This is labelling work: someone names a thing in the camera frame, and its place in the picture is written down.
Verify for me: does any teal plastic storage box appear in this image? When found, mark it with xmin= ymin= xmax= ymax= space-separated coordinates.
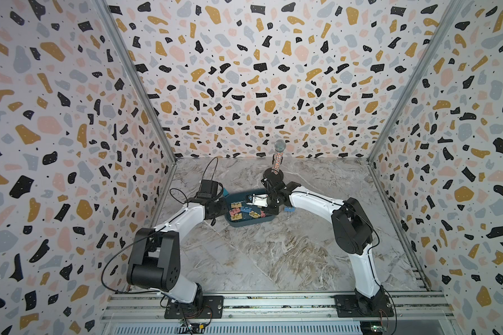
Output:
xmin=224 ymin=188 xmax=274 ymax=228

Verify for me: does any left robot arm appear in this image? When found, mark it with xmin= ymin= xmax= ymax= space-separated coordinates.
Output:
xmin=127 ymin=197 xmax=228 ymax=304

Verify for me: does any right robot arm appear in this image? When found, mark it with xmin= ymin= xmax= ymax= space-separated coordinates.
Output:
xmin=251 ymin=168 xmax=388 ymax=315

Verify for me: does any microphone on black stand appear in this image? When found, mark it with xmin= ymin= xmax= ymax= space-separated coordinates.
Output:
xmin=272 ymin=139 xmax=286 ymax=172

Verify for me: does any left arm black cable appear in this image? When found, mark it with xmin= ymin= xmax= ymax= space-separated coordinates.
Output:
xmin=100 ymin=156 xmax=221 ymax=294

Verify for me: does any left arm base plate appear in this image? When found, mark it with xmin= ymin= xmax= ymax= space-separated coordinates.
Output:
xmin=164 ymin=295 xmax=224 ymax=320

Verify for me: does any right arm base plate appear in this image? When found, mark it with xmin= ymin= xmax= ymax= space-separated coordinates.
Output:
xmin=334 ymin=292 xmax=395 ymax=318

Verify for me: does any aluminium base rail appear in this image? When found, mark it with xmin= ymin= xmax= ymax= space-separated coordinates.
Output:
xmin=101 ymin=291 xmax=462 ymax=334

